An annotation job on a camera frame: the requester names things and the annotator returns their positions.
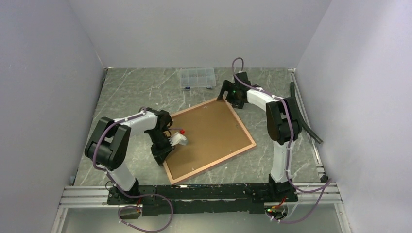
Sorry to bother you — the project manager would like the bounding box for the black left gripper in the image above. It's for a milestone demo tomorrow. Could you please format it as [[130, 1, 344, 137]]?
[[147, 129, 176, 166]]

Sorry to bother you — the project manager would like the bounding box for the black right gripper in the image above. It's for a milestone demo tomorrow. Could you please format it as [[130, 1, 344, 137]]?
[[216, 80, 244, 109]]

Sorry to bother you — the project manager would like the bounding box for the brown frame backing board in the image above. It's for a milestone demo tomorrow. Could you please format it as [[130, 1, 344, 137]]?
[[166, 100, 253, 181]]

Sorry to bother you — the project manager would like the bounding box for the pink wooden picture frame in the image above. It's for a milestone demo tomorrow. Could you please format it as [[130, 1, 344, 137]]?
[[162, 97, 257, 185]]

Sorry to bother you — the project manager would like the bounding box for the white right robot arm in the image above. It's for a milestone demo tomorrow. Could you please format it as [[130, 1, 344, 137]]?
[[217, 71, 302, 201]]

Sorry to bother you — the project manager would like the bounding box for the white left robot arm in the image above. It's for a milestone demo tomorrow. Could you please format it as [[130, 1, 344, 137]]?
[[84, 107, 175, 204]]

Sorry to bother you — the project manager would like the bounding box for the clear plastic compartment box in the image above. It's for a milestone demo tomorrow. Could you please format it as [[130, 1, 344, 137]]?
[[179, 67, 216, 90]]

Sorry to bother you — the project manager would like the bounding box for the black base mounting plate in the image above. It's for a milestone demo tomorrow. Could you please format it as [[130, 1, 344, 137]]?
[[107, 183, 298, 216]]

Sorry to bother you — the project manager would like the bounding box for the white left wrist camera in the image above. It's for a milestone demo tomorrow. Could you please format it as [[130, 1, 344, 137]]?
[[169, 129, 188, 147]]

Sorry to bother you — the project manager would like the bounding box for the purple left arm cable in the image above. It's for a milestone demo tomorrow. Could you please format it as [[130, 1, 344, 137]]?
[[91, 107, 174, 233]]

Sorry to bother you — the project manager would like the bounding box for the black corrugated hose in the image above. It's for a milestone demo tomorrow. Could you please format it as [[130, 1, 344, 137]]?
[[290, 81, 324, 144]]

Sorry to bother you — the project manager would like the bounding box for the aluminium rail frame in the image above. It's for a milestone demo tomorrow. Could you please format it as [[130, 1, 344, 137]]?
[[51, 67, 352, 233]]

